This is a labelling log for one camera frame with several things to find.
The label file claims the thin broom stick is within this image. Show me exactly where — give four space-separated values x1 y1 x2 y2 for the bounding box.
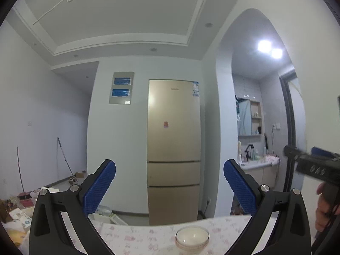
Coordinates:
16 146 26 194

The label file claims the black faucet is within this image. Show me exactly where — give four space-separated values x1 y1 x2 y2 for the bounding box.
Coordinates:
244 144 255 162

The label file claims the pink floral tablecloth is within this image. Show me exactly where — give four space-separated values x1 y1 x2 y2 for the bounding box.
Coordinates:
18 214 279 255

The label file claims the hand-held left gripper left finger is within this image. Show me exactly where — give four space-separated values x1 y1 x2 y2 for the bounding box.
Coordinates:
29 159 116 255

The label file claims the beige vanity cabinet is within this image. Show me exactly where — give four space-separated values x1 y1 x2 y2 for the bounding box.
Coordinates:
240 162 280 192

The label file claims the dark door frame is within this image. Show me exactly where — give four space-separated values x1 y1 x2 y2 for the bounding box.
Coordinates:
279 68 298 192

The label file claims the yellow bag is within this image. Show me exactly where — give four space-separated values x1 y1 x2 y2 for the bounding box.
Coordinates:
5 227 28 247

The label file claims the white bowl dark rim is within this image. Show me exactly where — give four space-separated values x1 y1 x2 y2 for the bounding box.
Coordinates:
175 226 210 246

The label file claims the grey wall electrical panel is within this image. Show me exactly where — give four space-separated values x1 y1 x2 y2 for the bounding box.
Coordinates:
109 71 135 105

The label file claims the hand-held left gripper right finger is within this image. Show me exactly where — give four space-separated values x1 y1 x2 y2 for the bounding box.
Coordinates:
223 159 312 255

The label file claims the mirror cabinet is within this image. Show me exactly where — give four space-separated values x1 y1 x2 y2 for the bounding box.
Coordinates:
235 96 252 136

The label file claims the pink towel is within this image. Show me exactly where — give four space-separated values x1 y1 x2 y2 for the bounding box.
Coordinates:
262 154 281 166

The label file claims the person's right hand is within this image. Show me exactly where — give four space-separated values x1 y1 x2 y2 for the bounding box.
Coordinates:
316 183 336 233

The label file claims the white blue carton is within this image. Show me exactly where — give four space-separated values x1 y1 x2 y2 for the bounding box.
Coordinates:
8 208 33 229

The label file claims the grey handled mop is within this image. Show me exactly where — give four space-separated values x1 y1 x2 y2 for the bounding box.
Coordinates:
57 137 79 184

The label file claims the wooden wall shelf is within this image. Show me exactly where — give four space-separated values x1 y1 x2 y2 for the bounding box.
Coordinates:
250 99 263 136

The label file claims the beige refrigerator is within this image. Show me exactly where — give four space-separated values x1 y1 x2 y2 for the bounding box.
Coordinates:
147 79 201 226

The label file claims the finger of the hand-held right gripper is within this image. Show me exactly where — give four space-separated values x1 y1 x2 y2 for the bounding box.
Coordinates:
311 147 340 160
284 145 310 162

